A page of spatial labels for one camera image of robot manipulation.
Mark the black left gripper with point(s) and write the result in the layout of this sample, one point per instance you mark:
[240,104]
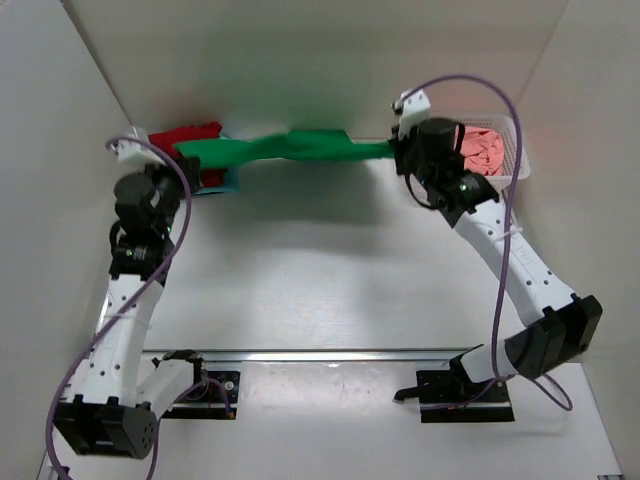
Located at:
[191,167]

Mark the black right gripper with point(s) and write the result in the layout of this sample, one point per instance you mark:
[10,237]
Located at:
[400,144]

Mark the green t shirt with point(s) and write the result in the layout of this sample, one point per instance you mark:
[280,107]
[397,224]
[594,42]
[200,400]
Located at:
[295,145]

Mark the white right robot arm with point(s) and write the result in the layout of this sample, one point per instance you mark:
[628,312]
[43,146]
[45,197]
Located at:
[558,324]

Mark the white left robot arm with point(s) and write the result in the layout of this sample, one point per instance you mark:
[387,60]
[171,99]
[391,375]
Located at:
[100,407]

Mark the red folded t shirt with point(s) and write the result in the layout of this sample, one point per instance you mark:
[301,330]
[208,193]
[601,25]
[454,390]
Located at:
[184,141]

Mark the light blue folded t shirt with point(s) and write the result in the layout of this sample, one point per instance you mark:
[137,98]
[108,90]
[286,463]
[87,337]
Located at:
[227,182]

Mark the pink t shirt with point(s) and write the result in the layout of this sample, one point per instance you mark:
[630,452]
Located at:
[483,151]

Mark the white plastic basket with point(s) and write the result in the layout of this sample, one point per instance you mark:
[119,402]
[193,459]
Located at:
[504,126]

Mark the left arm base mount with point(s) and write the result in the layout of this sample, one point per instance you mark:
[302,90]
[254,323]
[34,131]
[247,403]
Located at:
[215,398]

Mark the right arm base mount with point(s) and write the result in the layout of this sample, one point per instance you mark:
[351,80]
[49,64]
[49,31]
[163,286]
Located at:
[444,399]

